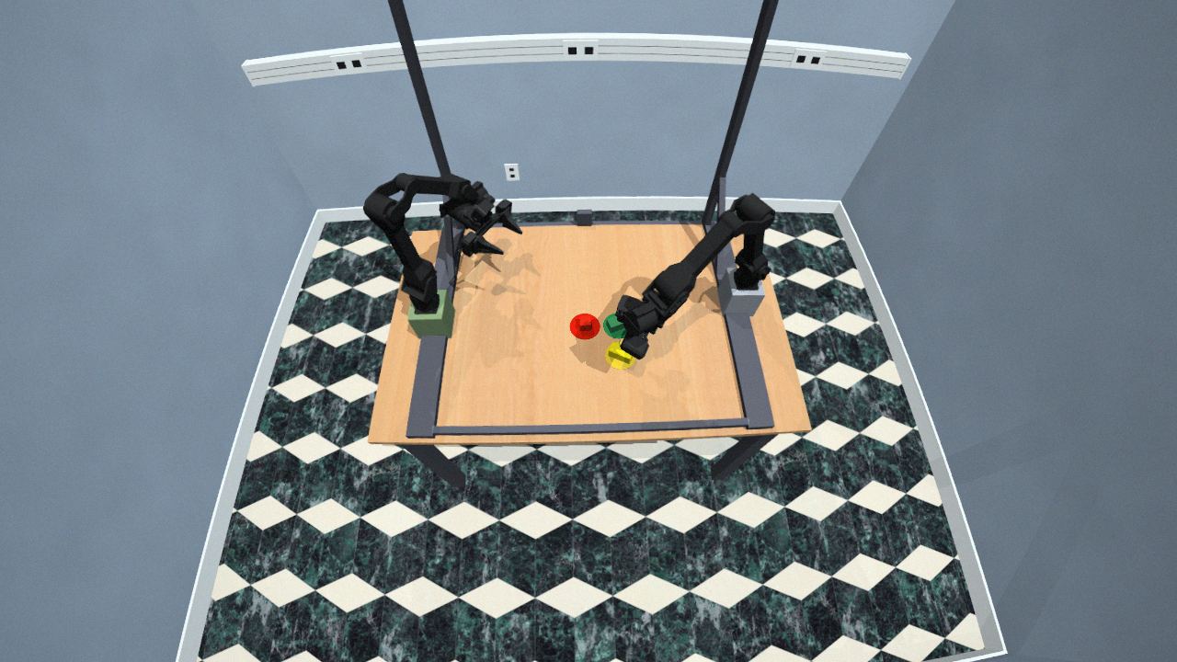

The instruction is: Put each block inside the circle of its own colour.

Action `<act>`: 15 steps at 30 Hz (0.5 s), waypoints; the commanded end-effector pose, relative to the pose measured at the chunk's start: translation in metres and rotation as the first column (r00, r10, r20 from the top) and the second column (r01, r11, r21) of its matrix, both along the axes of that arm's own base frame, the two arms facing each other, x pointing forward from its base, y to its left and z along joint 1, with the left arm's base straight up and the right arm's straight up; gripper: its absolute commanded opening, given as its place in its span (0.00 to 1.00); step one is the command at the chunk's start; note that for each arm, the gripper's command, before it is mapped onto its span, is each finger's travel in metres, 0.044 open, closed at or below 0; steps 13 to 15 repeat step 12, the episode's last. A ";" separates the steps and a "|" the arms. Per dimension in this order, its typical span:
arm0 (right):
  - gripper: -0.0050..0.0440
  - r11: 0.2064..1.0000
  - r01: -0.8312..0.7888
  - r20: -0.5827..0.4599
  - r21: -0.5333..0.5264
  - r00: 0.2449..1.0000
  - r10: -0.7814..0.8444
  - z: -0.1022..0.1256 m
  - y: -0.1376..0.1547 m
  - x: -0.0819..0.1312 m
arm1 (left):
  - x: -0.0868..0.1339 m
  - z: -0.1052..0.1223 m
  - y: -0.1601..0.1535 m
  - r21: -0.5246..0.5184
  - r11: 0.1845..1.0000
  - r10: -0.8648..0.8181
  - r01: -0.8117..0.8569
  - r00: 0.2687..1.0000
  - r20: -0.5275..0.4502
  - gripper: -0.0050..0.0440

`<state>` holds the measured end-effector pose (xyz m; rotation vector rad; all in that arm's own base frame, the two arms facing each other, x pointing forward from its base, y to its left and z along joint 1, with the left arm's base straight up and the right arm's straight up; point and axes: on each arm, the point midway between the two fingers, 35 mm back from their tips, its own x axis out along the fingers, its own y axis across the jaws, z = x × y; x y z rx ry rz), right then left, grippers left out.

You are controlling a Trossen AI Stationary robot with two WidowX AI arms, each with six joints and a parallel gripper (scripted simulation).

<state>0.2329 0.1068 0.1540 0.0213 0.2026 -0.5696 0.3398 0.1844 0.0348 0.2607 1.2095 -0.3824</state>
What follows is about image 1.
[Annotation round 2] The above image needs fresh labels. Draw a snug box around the red circle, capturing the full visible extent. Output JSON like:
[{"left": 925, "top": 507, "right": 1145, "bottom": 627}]
[{"left": 570, "top": 315, "right": 600, "bottom": 339}]

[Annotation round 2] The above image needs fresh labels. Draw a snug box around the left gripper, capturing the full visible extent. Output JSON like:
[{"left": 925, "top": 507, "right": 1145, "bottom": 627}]
[{"left": 620, "top": 323, "right": 665, "bottom": 360}]

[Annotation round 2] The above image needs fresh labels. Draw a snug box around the black metal support frame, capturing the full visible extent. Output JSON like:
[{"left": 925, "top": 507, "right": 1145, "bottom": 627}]
[{"left": 388, "top": 0, "right": 779, "bottom": 280}]

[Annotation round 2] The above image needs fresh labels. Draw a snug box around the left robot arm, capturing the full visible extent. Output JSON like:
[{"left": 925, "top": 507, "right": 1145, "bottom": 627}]
[{"left": 616, "top": 193, "right": 774, "bottom": 337}]

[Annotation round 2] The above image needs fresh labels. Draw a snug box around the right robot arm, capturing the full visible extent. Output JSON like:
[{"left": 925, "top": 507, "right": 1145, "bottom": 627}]
[{"left": 363, "top": 173, "right": 496, "bottom": 315}]

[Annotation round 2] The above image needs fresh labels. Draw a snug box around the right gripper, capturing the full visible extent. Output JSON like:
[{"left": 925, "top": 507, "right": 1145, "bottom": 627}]
[{"left": 460, "top": 200, "right": 523, "bottom": 257}]

